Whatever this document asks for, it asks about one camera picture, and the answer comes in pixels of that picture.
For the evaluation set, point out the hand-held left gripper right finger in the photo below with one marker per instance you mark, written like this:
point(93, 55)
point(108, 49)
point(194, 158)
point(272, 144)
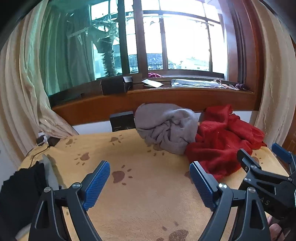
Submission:
point(201, 187)

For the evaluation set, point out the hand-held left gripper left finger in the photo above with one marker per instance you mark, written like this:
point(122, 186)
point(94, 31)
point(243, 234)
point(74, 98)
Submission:
point(97, 185)

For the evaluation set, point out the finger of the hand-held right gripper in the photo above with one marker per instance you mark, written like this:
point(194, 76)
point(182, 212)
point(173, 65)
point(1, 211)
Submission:
point(281, 151)
point(246, 160)

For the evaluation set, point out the red sweater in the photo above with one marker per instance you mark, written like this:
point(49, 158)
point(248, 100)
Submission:
point(215, 143)

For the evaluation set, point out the dark hanging clothes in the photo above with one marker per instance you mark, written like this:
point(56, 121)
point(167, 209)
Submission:
point(108, 60)

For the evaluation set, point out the person's right hand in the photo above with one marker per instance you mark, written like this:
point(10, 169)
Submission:
point(275, 231)

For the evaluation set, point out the yellow paw print blanket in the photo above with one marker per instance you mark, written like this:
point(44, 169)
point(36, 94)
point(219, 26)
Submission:
point(148, 185)

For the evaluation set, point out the cream curtain by door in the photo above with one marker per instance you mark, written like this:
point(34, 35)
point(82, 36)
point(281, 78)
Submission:
point(272, 92)

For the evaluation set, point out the black power adapter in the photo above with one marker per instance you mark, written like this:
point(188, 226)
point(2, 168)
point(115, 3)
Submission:
point(53, 141)

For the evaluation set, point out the black box behind bed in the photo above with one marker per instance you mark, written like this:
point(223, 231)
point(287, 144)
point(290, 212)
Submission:
point(121, 121)

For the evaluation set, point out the grey sweater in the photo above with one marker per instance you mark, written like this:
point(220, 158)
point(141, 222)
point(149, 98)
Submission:
point(166, 127)

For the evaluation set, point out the white power strip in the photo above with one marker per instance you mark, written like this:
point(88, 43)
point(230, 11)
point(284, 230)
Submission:
point(41, 140)

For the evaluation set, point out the black folded cloth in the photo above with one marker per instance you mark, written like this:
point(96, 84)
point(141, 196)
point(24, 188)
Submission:
point(20, 192)

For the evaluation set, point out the clear plastic bag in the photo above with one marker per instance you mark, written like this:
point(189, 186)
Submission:
point(194, 83)

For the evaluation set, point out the wooden headboard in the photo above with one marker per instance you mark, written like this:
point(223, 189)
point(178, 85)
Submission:
point(161, 97)

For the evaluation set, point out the large black box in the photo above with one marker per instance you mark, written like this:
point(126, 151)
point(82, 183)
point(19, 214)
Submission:
point(113, 86)

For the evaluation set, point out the small black box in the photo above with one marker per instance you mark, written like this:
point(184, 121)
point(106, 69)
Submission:
point(128, 82)

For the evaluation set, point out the white paper card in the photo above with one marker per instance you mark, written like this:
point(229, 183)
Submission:
point(151, 83)

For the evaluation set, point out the cream left-hung curtain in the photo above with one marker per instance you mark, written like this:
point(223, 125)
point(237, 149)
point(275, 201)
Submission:
point(20, 92)

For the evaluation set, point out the purple cloth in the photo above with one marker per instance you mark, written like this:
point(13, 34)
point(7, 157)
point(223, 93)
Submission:
point(155, 75)

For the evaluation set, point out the grey tiled roof outside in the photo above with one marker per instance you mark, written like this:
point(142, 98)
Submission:
point(153, 59)

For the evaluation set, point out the green curtain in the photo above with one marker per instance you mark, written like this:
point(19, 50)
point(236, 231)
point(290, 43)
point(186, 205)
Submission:
point(64, 51)

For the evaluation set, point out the brown framed window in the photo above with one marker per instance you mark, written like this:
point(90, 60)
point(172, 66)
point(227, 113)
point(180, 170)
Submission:
point(144, 46)

